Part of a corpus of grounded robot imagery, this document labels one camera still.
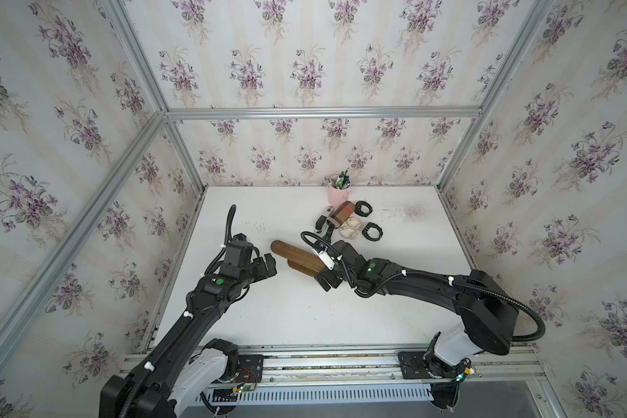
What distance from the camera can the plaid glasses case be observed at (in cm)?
107

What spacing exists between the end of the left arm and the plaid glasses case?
1.19ft

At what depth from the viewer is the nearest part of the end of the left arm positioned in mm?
624
